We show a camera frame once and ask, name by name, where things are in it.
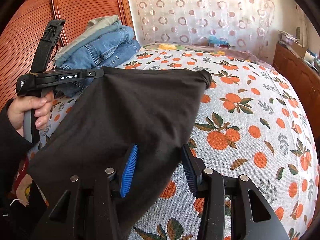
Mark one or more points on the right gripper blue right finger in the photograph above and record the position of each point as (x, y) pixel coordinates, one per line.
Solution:
(193, 167)

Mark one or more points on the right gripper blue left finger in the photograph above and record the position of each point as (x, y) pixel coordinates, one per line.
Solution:
(127, 170)

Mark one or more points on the black pants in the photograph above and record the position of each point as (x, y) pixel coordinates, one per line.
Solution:
(78, 168)

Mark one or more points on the person's left forearm black sleeve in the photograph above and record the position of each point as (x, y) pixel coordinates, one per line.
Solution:
(13, 149)

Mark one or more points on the person's left hand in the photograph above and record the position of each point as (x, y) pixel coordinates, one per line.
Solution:
(21, 105)

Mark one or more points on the light blue folded jeans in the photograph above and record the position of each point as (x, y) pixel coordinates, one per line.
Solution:
(92, 40)

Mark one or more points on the blue folded jeans middle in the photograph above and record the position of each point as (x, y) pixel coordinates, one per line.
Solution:
(122, 35)

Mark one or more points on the orange print bed sheet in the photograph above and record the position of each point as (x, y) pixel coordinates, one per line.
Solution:
(250, 122)

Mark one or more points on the khaki folded pants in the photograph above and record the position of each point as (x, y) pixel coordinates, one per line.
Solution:
(85, 35)

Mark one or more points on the dark blue folded jeans bottom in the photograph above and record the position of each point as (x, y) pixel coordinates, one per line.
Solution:
(100, 70)

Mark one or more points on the wooden slatted wardrobe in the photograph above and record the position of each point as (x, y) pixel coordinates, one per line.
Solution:
(22, 34)

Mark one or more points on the blue item box on bed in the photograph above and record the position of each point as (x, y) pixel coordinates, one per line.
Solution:
(218, 42)

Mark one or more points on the wooden sideboard cabinet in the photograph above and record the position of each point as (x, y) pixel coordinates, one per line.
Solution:
(305, 82)

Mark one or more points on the cardboard box on cabinet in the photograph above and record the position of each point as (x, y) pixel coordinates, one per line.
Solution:
(301, 51)

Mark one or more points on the stack of papers books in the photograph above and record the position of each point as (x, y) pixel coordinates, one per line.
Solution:
(287, 38)

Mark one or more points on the sheer circle pattern curtain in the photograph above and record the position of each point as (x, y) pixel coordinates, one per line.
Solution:
(243, 24)

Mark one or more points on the beige side curtain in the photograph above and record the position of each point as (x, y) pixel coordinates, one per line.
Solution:
(302, 29)

